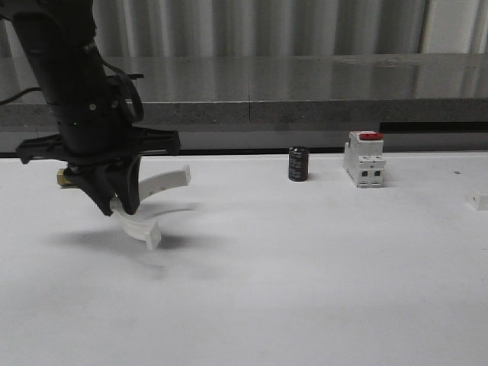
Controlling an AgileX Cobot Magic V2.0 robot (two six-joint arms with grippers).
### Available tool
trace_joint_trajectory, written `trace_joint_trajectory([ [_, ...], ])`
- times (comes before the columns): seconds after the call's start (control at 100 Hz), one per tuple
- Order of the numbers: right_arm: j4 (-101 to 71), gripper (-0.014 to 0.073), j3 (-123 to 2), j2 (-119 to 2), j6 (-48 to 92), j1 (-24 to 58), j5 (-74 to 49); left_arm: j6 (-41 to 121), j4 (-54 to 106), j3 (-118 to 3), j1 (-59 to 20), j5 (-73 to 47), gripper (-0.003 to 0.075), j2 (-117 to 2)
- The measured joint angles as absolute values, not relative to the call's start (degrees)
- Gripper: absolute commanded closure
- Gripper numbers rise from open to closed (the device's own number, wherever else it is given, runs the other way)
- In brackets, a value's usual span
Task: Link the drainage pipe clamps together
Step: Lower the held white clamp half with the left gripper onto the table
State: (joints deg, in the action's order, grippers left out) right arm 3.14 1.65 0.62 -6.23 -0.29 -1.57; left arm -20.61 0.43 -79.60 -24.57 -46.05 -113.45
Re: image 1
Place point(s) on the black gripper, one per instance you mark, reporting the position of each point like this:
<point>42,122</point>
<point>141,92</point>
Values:
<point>91,147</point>

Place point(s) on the brass valve with red handwheel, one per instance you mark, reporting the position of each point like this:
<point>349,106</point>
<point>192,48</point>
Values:
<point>63,181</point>

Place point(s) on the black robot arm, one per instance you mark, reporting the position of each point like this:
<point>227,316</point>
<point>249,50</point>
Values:
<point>96,105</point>

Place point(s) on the grey stone countertop ledge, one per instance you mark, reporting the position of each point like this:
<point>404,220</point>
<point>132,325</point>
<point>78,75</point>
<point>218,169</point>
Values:
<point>434,93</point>

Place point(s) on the black cylindrical capacitor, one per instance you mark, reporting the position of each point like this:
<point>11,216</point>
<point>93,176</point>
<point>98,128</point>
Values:
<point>298,163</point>

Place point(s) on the white circuit breaker red switch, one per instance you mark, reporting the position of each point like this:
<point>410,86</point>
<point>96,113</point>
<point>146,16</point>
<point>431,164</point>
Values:
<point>363,158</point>

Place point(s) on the grey pleated curtain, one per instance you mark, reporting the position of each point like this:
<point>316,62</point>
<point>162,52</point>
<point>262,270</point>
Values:
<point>288,28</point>

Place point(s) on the white half-ring clamp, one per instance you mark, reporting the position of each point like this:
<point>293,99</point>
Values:
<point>478,200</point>
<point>148,230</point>

